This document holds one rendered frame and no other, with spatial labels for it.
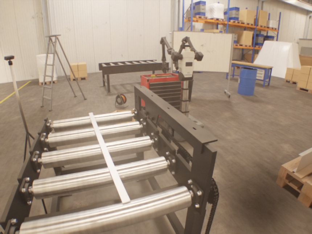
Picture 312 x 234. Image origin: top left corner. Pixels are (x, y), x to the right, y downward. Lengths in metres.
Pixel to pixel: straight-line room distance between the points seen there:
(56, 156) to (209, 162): 0.98
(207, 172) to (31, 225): 0.81
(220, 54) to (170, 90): 2.84
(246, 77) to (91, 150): 5.82
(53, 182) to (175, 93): 3.01
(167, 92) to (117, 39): 8.09
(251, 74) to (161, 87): 3.75
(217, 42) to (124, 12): 6.88
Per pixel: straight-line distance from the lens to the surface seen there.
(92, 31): 11.22
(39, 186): 1.15
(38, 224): 0.95
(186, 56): 3.02
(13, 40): 11.83
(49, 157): 1.37
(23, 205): 1.20
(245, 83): 6.58
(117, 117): 1.87
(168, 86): 3.58
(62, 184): 1.11
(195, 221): 1.15
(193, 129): 0.97
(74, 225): 0.90
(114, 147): 1.34
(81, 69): 9.16
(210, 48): 5.96
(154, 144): 1.43
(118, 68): 6.32
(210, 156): 0.84
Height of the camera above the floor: 1.59
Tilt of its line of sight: 23 degrees down
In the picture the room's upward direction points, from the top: straight up
